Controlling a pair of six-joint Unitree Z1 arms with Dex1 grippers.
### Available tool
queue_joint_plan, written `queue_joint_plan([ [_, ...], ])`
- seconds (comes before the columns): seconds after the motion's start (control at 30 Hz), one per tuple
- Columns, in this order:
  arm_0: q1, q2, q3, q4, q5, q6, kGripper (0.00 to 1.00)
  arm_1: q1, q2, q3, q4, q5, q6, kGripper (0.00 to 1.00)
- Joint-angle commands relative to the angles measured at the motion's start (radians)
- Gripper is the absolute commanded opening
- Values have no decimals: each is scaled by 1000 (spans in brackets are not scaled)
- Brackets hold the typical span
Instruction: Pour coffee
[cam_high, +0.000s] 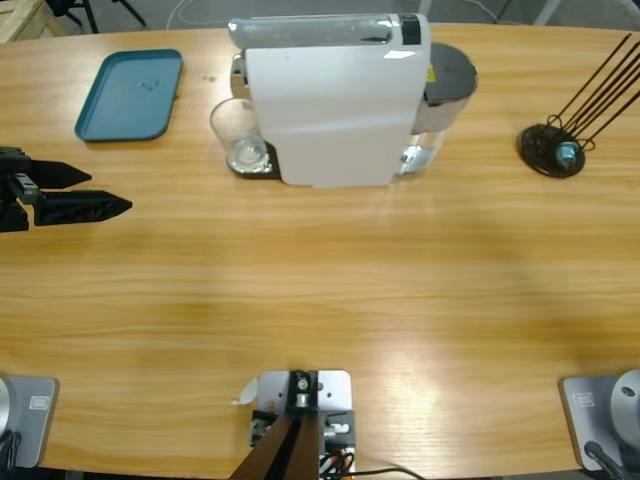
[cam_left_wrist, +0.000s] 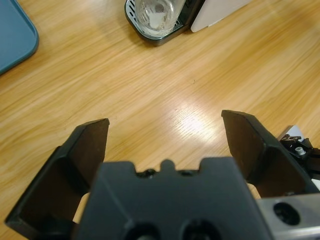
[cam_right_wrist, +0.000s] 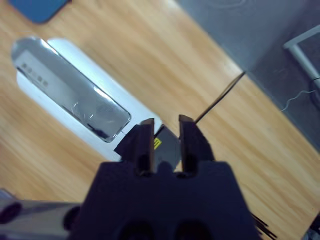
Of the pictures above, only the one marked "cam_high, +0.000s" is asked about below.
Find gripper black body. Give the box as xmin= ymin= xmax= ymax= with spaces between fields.
xmin=0 ymin=146 xmax=40 ymax=234

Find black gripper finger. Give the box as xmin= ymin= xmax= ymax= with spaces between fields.
xmin=28 ymin=158 xmax=93 ymax=194
xmin=32 ymin=189 xmax=134 ymax=228

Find clear drinking glass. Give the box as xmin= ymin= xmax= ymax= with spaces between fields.
xmin=208 ymin=97 xmax=270 ymax=176

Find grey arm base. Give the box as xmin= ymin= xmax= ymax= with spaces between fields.
xmin=558 ymin=369 xmax=640 ymax=472
xmin=0 ymin=375 xmax=60 ymax=471

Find white capsule coffee machine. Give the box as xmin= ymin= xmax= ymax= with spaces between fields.
xmin=227 ymin=12 xmax=434 ymax=191

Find teal plastic tray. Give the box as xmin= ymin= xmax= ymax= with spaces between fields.
xmin=73 ymin=48 xmax=185 ymax=144

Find light wooden crate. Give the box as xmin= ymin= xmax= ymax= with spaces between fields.
xmin=0 ymin=0 xmax=67 ymax=45

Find black stand legs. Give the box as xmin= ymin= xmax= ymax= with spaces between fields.
xmin=47 ymin=0 xmax=147 ymax=35

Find silver slotted drip tray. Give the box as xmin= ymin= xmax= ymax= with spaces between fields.
xmin=227 ymin=142 xmax=281 ymax=180

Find white tape tab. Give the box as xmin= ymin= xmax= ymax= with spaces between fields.
xmin=230 ymin=377 xmax=260 ymax=406

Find black capsule holder with rods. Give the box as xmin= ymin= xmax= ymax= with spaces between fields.
xmin=517 ymin=32 xmax=640 ymax=179

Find white floor cable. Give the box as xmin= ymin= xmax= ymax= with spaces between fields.
xmin=166 ymin=0 xmax=251 ymax=29

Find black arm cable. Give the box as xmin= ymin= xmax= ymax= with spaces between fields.
xmin=583 ymin=439 xmax=626 ymax=480
xmin=0 ymin=429 xmax=22 ymax=471

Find black aluminium profile post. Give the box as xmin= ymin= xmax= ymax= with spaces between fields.
xmin=234 ymin=369 xmax=321 ymax=480

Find grey metal mount plate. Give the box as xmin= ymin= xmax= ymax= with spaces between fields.
xmin=249 ymin=369 xmax=357 ymax=449

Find orange cable connector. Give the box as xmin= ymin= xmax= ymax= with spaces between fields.
xmin=319 ymin=449 xmax=351 ymax=471

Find thick black cable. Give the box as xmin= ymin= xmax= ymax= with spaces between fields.
xmin=319 ymin=464 xmax=419 ymax=480

